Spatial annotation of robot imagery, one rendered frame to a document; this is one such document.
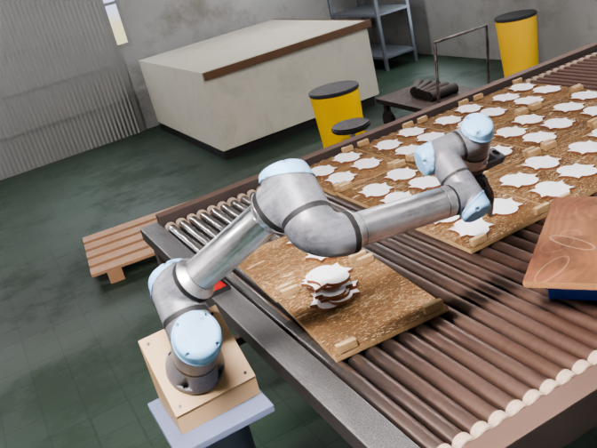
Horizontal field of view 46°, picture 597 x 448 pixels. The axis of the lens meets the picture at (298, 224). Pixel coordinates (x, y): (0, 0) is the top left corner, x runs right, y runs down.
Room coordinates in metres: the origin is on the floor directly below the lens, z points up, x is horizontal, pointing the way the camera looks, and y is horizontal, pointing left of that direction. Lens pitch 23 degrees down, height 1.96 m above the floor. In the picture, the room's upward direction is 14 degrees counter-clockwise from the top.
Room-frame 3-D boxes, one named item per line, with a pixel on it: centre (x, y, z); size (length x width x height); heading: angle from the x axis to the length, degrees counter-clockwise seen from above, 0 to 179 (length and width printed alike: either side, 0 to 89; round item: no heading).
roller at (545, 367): (2.13, -0.14, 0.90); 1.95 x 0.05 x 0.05; 23
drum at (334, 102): (5.76, -0.56, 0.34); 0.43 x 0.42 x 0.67; 23
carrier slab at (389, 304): (1.78, -0.11, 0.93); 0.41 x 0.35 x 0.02; 18
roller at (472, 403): (2.06, 0.04, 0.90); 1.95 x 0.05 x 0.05; 23
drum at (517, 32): (7.07, -2.62, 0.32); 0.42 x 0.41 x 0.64; 112
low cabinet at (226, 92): (8.17, 0.08, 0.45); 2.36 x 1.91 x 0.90; 22
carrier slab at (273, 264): (2.18, 0.03, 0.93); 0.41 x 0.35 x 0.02; 20
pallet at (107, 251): (5.03, 0.98, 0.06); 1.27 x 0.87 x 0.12; 108
